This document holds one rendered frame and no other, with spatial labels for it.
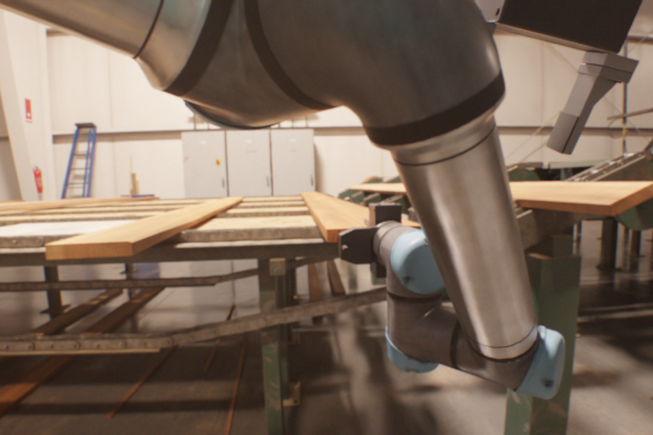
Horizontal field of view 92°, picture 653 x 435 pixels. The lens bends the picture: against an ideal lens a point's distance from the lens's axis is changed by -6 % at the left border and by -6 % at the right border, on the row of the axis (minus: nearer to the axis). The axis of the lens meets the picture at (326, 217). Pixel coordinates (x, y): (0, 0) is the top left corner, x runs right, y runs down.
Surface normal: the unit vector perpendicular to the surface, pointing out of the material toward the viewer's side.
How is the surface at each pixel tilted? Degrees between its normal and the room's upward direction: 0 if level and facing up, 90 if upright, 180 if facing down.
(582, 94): 82
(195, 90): 160
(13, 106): 99
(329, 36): 118
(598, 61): 82
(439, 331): 60
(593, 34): 113
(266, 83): 144
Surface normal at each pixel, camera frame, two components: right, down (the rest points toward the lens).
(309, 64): -0.43, 0.76
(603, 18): 0.10, 0.48
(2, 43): 0.07, 0.25
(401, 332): -0.71, 0.09
